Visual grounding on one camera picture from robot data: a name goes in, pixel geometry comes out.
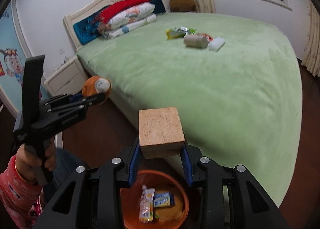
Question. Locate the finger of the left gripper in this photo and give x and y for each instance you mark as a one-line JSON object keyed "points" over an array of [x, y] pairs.
{"points": [[76, 97]]}

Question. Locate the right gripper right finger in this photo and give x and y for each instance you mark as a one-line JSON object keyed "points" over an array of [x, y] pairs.
{"points": [[231, 197]]}

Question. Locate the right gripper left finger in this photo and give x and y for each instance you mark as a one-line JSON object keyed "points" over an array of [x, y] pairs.
{"points": [[90, 198]]}

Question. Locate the orange plush toy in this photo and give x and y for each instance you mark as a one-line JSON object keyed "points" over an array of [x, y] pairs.
{"points": [[97, 85]]}

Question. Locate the blue white milk carton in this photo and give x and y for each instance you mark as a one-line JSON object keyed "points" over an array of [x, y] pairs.
{"points": [[163, 199]]}

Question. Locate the wooden block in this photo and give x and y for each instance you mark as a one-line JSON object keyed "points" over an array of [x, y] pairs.
{"points": [[160, 132]]}

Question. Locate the green yellow snack bag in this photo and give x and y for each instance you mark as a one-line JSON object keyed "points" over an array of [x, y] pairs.
{"points": [[179, 32]]}

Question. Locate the white cylinder cup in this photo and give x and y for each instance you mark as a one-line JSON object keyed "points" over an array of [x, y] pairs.
{"points": [[195, 41]]}

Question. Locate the red snack wrapper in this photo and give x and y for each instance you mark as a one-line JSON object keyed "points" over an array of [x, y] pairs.
{"points": [[208, 37]]}

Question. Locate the person left hand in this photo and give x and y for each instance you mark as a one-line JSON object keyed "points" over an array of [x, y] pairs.
{"points": [[26, 161]]}

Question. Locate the cream nightstand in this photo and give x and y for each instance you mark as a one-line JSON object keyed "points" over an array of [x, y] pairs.
{"points": [[68, 78]]}

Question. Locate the clutter on nightstand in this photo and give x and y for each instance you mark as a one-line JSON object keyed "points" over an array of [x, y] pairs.
{"points": [[61, 65]]}

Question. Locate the blue jeans legs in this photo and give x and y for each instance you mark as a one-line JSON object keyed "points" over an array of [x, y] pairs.
{"points": [[66, 163]]}

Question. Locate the orange plastic basin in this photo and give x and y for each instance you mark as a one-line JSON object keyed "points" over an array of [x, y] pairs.
{"points": [[165, 217]]}

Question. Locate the cream blue headboard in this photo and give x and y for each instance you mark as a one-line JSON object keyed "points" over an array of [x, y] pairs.
{"points": [[85, 25]]}

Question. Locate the folded floral quilt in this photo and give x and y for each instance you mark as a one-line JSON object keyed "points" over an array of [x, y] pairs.
{"points": [[129, 27]]}

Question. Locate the red patterned sleeve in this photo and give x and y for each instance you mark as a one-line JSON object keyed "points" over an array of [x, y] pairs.
{"points": [[20, 197]]}

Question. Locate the red pillow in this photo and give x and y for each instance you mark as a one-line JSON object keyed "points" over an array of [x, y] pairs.
{"points": [[107, 13]]}

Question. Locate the floral pillow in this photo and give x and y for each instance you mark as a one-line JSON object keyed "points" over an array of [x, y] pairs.
{"points": [[129, 15]]}

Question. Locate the green blanket bed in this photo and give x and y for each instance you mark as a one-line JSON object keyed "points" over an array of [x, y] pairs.
{"points": [[241, 104]]}

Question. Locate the brown plush bear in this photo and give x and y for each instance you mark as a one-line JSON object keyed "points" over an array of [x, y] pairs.
{"points": [[182, 5]]}

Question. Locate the right floral curtain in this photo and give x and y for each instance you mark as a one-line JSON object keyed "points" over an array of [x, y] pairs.
{"points": [[311, 50]]}

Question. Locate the wall power outlet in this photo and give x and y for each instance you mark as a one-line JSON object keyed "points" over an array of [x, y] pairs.
{"points": [[61, 51]]}

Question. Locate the cartoon wall sticker door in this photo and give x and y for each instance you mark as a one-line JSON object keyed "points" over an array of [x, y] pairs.
{"points": [[14, 52]]}

